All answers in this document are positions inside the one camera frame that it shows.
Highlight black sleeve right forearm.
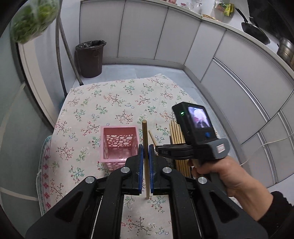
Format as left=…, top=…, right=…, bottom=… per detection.
left=258, top=191, right=294, bottom=239

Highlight person's right hand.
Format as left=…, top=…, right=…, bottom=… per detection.
left=187, top=156, right=273, bottom=221

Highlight bamboo chopstick bundle on table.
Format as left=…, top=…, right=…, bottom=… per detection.
left=169, top=120, right=191, bottom=178

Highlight pink perforated plastic basket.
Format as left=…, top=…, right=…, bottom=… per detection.
left=99, top=126, right=139, bottom=171

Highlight loose bamboo chopstick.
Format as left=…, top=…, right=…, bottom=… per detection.
left=148, top=130, right=157, bottom=146

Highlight floral tablecloth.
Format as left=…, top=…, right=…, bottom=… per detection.
left=35, top=73, right=233, bottom=239

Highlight black frying pan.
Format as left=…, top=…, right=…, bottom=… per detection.
left=235, top=8, right=270, bottom=45

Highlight steel pot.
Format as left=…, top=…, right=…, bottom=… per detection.
left=277, top=38, right=293, bottom=68

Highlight brown trash bin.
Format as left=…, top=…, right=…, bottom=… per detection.
left=74, top=40, right=106, bottom=78

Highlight metal mop poles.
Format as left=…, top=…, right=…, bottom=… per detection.
left=55, top=1, right=84, bottom=98

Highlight bag of green vegetables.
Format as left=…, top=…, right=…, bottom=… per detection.
left=10, top=0, right=60, bottom=44

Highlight white cable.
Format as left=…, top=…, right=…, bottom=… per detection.
left=239, top=133, right=294, bottom=167

